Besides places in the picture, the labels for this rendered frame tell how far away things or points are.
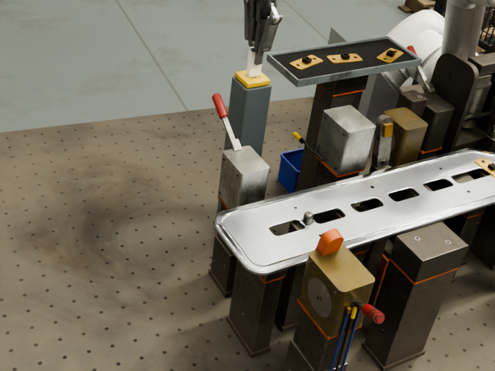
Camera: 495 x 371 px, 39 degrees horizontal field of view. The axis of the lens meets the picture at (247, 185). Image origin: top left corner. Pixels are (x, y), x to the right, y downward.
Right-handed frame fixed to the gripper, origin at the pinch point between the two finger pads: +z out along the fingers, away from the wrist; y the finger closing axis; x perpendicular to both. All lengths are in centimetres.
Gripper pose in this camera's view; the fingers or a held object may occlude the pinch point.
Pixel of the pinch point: (255, 61)
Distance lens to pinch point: 155.8
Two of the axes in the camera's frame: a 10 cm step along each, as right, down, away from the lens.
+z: -1.1, 8.0, 5.9
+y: 4.8, 5.6, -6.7
